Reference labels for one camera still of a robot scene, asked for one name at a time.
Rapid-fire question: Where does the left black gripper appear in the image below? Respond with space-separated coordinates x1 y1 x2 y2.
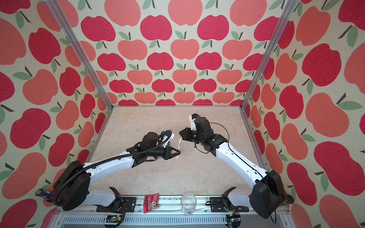
147 144 181 161

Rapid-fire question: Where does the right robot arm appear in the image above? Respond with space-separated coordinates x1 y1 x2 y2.
179 114 286 219

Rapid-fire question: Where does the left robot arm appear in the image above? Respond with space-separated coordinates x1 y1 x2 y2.
48 130 180 211

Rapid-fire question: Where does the clear plastic cup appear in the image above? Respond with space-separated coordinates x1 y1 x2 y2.
181 193 197 216

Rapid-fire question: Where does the pink snack packet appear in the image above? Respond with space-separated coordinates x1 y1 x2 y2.
143 193 159 213

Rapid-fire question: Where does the purple bottle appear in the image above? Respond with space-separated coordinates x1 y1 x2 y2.
35 189 55 200

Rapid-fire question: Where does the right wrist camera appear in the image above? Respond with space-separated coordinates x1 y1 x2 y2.
189 114 201 131

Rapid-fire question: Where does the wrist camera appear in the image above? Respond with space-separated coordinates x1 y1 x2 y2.
189 114 201 131
159 130 175 147

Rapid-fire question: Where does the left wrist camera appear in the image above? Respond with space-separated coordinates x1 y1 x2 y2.
159 130 175 147

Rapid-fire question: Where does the right thin black cable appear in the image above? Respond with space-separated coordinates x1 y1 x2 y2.
193 122 277 224

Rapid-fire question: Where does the aluminium front rail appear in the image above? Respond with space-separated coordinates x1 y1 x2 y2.
47 195 295 228

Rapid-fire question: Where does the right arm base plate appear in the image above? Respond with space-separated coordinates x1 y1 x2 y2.
205 187 249 213

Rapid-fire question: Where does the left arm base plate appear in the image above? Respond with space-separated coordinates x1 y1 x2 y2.
96 187 136 214

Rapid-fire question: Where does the right aluminium corner post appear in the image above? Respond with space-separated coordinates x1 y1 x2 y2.
240 0 299 112

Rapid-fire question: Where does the aluminium corner post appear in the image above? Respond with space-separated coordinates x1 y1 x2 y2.
240 0 299 112
46 1 114 110

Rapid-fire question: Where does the left aluminium corner post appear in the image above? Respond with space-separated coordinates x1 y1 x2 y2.
46 1 114 110

